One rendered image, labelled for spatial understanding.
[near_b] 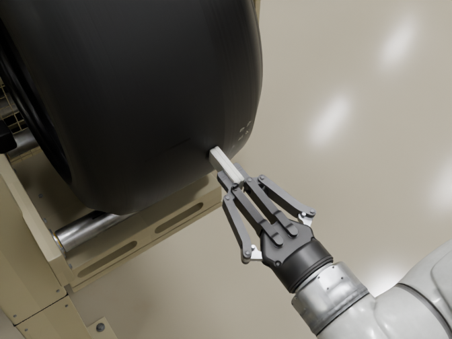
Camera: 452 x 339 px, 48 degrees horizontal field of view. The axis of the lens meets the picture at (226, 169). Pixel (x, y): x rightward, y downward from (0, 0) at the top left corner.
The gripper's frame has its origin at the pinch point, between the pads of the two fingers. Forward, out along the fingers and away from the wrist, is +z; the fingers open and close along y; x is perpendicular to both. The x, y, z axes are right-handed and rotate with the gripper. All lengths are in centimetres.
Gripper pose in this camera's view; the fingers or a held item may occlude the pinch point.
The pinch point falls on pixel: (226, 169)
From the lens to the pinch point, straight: 75.5
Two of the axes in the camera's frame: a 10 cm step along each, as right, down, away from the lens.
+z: -5.8, -7.1, 4.0
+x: -0.8, 5.3, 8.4
